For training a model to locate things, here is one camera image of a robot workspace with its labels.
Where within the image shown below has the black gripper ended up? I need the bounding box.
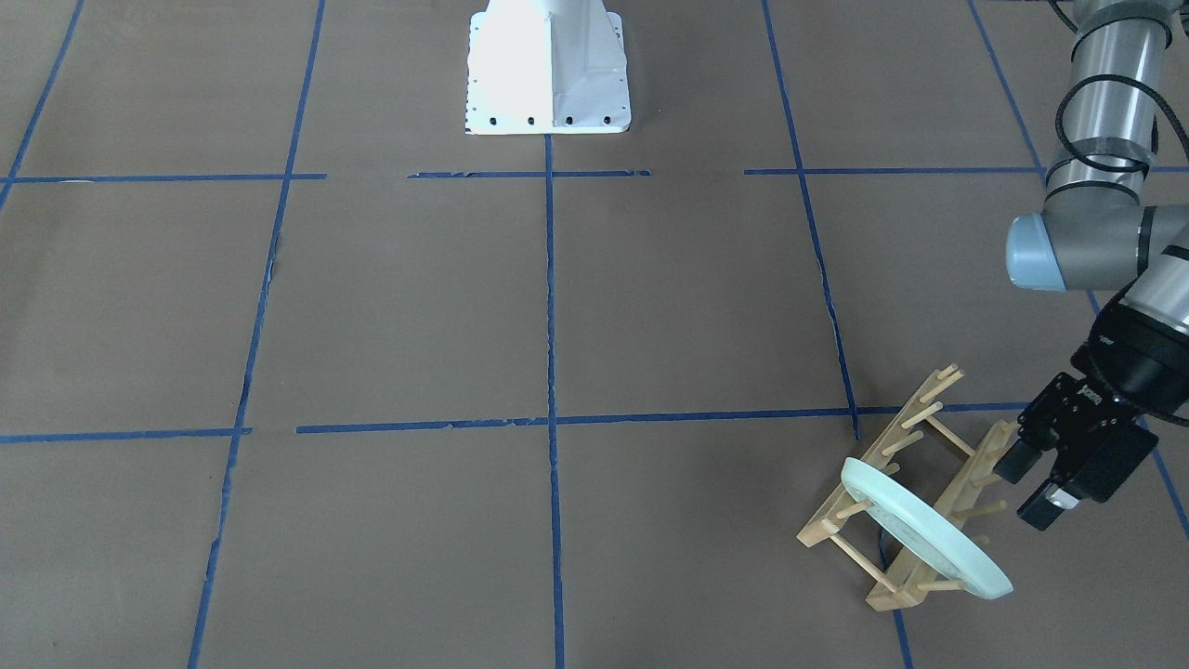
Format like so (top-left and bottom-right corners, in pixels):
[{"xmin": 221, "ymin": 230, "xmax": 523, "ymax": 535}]
[{"xmin": 994, "ymin": 297, "xmax": 1185, "ymax": 531}]

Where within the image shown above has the light green plate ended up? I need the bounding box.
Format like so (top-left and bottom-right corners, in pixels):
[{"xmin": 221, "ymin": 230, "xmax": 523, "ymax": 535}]
[{"xmin": 841, "ymin": 457, "xmax": 1013, "ymax": 600}]

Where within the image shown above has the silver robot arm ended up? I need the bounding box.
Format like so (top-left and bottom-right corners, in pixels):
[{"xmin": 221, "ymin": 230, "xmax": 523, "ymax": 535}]
[{"xmin": 994, "ymin": 1, "xmax": 1188, "ymax": 531}]

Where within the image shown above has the wooden dish rack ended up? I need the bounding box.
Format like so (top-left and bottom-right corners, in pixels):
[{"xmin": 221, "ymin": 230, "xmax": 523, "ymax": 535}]
[{"xmin": 797, "ymin": 364, "xmax": 1018, "ymax": 612}]

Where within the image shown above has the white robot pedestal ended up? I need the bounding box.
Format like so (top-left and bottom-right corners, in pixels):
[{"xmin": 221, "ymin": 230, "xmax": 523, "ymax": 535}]
[{"xmin": 464, "ymin": 1, "xmax": 633, "ymax": 135}]

